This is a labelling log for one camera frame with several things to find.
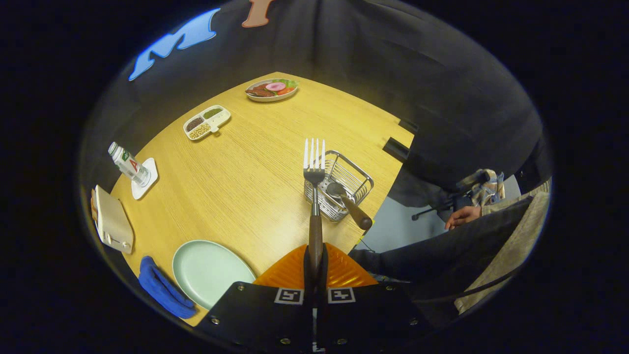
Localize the white divided snack tray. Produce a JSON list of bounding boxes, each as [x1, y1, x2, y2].
[[183, 105, 231, 142]]

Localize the person's dark trousers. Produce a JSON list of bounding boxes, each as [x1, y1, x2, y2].
[[348, 196, 534, 327]]

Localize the blue cloth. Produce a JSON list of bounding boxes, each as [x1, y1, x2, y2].
[[138, 256, 199, 319]]

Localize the plaid cloth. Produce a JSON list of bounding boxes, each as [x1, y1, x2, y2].
[[459, 169, 506, 207]]

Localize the cream white toaster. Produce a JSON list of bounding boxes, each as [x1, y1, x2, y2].
[[93, 185, 134, 255]]

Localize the white plate of food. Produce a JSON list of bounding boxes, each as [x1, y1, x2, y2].
[[245, 78, 300, 102]]

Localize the black stand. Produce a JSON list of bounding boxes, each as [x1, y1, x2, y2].
[[412, 194, 475, 221]]

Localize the steel fork brown handle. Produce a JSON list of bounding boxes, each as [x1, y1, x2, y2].
[[303, 138, 326, 281]]

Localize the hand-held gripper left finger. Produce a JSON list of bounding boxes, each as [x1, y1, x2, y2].
[[196, 243, 315, 354]]

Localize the white square coaster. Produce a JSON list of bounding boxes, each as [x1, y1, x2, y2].
[[131, 157, 159, 201]]

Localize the steel spoon brown handle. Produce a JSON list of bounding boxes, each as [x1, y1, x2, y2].
[[326, 181, 373, 231]]

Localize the steel wire basket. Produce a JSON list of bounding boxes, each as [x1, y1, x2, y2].
[[304, 150, 374, 223]]

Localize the small white drink bottle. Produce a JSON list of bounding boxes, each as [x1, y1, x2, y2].
[[108, 142, 151, 188]]

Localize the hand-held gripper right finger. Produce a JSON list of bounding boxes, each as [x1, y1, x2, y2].
[[317, 242, 433, 354]]

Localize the pale green plate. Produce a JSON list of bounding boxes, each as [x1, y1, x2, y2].
[[172, 239, 257, 310]]

